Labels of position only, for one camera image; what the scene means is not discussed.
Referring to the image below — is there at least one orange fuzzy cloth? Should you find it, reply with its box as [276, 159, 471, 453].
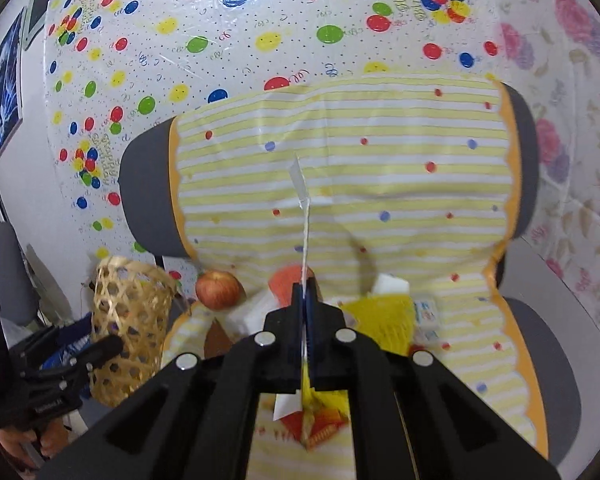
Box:
[268, 264, 302, 308]

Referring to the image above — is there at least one left hand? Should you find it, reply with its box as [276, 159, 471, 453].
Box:
[0, 418, 69, 470]

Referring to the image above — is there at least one framed blue picture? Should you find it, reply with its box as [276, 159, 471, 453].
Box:
[0, 8, 26, 156]

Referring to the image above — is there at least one white foam block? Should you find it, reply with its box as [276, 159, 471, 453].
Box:
[222, 288, 279, 340]

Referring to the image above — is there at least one white blue milk carton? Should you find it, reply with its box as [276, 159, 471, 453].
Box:
[414, 298, 441, 347]

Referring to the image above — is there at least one yellow foam fruit net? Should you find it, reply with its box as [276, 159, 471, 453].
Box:
[341, 295, 416, 356]

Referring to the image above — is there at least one red snack package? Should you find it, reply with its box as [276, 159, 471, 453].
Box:
[273, 389, 350, 450]

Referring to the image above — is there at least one red apple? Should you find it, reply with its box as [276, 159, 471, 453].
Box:
[195, 271, 244, 311]

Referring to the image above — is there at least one yellow striped cloth cover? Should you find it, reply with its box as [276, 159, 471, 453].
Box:
[160, 71, 552, 480]

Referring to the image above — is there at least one woven bamboo basket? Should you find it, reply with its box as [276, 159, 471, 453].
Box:
[91, 256, 178, 408]

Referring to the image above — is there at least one grey office chair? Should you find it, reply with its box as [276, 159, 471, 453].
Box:
[118, 81, 581, 466]

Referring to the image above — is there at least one white folded paper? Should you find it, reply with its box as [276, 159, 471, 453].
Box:
[370, 273, 410, 296]

